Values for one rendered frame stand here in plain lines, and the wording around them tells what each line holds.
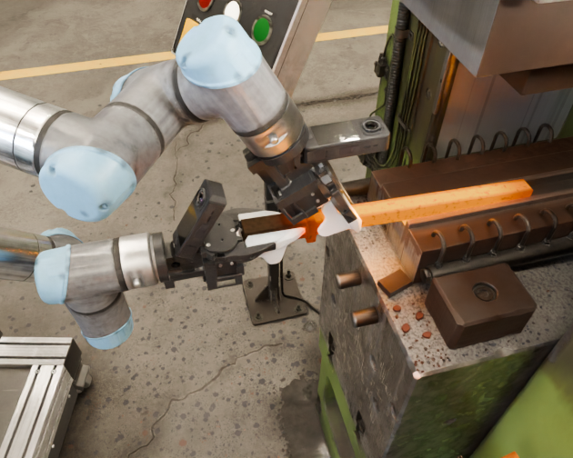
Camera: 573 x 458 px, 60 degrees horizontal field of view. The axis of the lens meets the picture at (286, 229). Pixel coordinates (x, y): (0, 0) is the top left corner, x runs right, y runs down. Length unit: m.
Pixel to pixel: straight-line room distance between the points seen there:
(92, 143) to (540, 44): 0.45
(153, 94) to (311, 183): 0.21
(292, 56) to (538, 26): 0.56
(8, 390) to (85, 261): 1.00
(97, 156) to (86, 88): 2.69
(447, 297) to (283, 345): 1.12
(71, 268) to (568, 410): 0.70
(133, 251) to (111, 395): 1.13
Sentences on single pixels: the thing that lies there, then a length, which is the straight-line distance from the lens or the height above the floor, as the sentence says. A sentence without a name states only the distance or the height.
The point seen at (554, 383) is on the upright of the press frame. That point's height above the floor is 0.88.
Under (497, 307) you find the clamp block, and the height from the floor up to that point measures 0.98.
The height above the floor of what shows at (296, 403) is 0.00.
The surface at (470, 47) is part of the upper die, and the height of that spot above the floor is 1.29.
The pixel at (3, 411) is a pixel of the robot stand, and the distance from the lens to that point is 1.64.
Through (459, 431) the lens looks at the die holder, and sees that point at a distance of 1.02.
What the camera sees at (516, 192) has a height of 1.01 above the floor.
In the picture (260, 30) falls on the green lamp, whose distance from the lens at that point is 1.06.
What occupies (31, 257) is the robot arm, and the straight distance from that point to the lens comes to 0.82.
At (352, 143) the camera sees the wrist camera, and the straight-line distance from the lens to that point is 0.62.
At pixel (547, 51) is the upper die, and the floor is 1.29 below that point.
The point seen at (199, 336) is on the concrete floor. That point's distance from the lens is 1.82.
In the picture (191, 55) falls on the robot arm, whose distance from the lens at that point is 0.52.
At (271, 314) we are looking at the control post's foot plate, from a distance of 1.83.
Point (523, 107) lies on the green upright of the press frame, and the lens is 1.06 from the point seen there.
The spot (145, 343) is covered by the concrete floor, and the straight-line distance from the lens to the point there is 1.85.
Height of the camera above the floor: 1.54
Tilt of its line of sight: 47 degrees down
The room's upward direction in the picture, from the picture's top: straight up
